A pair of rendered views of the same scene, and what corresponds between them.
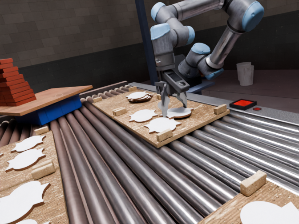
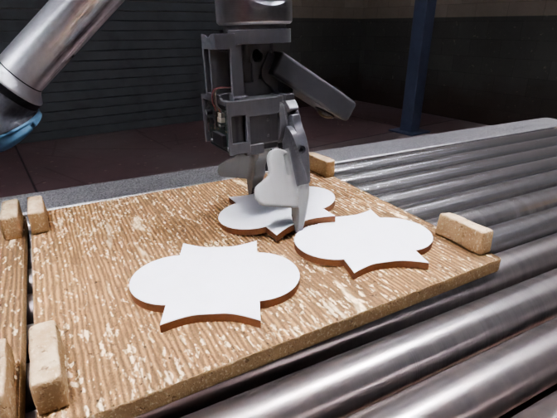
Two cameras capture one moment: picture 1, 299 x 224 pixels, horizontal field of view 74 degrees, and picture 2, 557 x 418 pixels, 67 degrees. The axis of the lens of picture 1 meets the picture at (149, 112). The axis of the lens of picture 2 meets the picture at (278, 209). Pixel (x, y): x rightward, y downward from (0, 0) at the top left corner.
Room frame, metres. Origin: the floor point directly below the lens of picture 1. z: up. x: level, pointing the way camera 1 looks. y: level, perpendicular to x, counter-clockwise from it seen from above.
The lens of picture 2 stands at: (0.81, 0.35, 1.15)
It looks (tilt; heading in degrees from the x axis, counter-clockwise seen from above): 24 degrees down; 268
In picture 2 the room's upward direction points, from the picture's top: straight up
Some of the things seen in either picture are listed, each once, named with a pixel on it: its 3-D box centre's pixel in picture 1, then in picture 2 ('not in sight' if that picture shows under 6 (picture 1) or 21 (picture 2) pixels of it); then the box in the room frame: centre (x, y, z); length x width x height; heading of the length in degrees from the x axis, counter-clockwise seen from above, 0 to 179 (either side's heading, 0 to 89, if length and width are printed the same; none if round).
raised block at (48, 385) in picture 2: (120, 111); (48, 364); (0.95, 0.14, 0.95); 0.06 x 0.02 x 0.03; 117
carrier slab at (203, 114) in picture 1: (165, 115); (241, 239); (0.84, -0.07, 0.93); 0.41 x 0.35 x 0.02; 27
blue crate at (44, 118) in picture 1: (48, 107); not in sight; (1.29, 0.65, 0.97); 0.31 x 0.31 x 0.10; 55
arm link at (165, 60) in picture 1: (164, 60); (255, 6); (0.81, -0.10, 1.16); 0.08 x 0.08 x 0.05
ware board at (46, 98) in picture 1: (39, 98); not in sight; (1.34, 0.70, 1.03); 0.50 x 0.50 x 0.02; 55
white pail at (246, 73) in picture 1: (246, 75); not in sight; (4.07, -2.14, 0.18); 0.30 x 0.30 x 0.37
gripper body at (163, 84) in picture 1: (167, 80); (251, 92); (0.82, -0.10, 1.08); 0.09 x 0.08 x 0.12; 27
